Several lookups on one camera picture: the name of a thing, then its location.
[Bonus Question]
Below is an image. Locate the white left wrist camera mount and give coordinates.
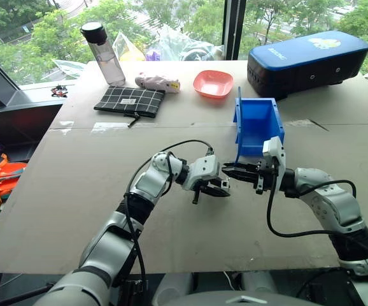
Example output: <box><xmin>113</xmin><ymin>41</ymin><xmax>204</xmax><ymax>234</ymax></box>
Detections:
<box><xmin>188</xmin><ymin>155</ymin><xmax>222</xmax><ymax>193</ymax></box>

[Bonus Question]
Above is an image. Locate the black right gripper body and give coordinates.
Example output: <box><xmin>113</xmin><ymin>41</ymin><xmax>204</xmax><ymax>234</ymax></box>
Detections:
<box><xmin>253</xmin><ymin>158</ymin><xmax>280</xmax><ymax>196</ymax></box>

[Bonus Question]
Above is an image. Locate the black window frame post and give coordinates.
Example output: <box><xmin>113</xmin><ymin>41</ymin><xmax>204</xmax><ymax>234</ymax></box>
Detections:
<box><xmin>221</xmin><ymin>0</ymin><xmax>247</xmax><ymax>61</ymax></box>

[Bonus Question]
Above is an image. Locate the orange fabric bag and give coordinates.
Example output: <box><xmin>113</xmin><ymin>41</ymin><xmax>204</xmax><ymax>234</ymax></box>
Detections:
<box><xmin>0</xmin><ymin>153</ymin><xmax>28</xmax><ymax>202</ymax></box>

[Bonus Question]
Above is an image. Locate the small red black toy drone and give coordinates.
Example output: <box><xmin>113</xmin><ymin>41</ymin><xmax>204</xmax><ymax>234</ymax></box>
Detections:
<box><xmin>50</xmin><ymin>83</ymin><xmax>69</xmax><ymax>98</ymax></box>

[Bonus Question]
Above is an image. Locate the blue and black hard case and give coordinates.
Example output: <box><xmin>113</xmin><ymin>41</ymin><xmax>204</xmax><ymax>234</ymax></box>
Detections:
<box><xmin>246</xmin><ymin>30</ymin><xmax>368</xmax><ymax>99</ymax></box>

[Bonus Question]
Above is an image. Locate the white rounded robot leg part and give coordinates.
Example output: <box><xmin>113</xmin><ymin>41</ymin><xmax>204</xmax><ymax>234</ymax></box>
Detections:
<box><xmin>239</xmin><ymin>270</ymin><xmax>279</xmax><ymax>296</ymax></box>
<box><xmin>153</xmin><ymin>272</ymin><xmax>195</xmax><ymax>304</ymax></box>

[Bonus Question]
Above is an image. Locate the black grid pattern zip pouch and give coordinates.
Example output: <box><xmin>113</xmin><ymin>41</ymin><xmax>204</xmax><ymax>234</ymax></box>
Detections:
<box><xmin>94</xmin><ymin>85</ymin><xmax>166</xmax><ymax>128</ymax></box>

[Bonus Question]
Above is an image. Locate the clear plastic bag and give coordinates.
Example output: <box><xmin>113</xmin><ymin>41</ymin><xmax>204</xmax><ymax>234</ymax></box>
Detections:
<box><xmin>145</xmin><ymin>24</ymin><xmax>225</xmax><ymax>62</ymax></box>

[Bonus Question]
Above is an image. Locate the grey robot torso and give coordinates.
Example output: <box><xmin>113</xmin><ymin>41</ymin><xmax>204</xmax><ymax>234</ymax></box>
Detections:
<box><xmin>167</xmin><ymin>289</ymin><xmax>324</xmax><ymax>306</ymax></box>

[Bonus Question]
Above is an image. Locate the blue plastic bin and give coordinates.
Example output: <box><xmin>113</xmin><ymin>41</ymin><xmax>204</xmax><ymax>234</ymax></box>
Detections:
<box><xmin>232</xmin><ymin>86</ymin><xmax>286</xmax><ymax>165</ymax></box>

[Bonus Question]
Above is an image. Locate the clear bottle with black cap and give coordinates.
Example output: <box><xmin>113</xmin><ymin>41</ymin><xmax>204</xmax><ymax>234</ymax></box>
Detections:
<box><xmin>80</xmin><ymin>21</ymin><xmax>126</xmax><ymax>86</ymax></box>

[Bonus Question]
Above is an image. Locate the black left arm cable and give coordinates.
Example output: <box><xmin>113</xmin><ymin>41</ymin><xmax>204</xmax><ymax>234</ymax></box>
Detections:
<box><xmin>123</xmin><ymin>140</ymin><xmax>215</xmax><ymax>306</ymax></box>

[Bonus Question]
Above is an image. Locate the yellow printed plastic bag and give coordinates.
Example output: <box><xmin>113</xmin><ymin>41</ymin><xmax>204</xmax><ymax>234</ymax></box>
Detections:
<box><xmin>111</xmin><ymin>31</ymin><xmax>146</xmax><ymax>62</ymax></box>

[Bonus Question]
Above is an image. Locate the pink cloth toy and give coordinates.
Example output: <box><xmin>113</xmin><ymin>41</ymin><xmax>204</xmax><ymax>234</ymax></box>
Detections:
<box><xmin>134</xmin><ymin>72</ymin><xmax>181</xmax><ymax>94</ymax></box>

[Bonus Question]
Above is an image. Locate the pink plastic bowl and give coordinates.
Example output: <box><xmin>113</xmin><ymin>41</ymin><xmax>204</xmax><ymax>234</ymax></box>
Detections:
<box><xmin>192</xmin><ymin>70</ymin><xmax>235</xmax><ymax>100</ymax></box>

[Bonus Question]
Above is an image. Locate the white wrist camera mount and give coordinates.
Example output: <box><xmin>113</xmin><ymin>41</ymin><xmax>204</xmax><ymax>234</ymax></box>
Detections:
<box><xmin>188</xmin><ymin>155</ymin><xmax>222</xmax><ymax>193</ymax></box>
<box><xmin>262</xmin><ymin>136</ymin><xmax>287</xmax><ymax>194</ymax></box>

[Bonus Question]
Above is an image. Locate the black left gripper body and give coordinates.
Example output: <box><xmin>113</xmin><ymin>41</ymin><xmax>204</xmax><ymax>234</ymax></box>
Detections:
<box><xmin>191</xmin><ymin>183</ymin><xmax>211</xmax><ymax>205</ymax></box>

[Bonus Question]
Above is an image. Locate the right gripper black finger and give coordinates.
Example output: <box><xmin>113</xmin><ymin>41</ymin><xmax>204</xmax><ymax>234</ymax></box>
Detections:
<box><xmin>223</xmin><ymin>162</ymin><xmax>257</xmax><ymax>173</ymax></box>
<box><xmin>221</xmin><ymin>168</ymin><xmax>255</xmax><ymax>184</ymax></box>

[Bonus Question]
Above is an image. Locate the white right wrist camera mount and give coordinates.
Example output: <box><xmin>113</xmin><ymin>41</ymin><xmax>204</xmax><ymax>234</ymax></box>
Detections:
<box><xmin>262</xmin><ymin>136</ymin><xmax>287</xmax><ymax>194</ymax></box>

